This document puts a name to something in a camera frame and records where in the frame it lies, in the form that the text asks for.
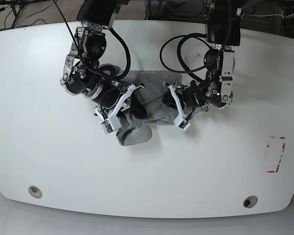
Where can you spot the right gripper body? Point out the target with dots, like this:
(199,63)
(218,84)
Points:
(113,100)

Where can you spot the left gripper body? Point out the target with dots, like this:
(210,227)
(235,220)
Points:
(187,98)

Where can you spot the grey t-shirt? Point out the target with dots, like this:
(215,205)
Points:
(135,131)

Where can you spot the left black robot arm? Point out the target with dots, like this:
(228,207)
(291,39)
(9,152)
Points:
(212,83)

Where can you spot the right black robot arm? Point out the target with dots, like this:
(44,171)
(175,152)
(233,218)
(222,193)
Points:
(83,74)

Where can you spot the red tape rectangle marking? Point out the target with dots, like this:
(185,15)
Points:
(274,153)

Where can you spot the white power strip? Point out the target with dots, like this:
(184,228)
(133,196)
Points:
(288,13)

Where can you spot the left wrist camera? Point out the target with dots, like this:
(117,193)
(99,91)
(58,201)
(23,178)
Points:
(180,122)

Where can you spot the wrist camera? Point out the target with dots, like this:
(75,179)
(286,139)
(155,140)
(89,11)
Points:
(110,125)
(180,122)

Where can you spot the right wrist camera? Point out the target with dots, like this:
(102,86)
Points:
(110,125)

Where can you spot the right table cable grommet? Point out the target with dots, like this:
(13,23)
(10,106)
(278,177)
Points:
(250,202)

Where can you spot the table cable grommet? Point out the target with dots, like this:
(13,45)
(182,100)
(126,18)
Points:
(250,202)
(35,192)

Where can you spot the left table cable grommet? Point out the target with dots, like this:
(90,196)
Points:
(35,192)

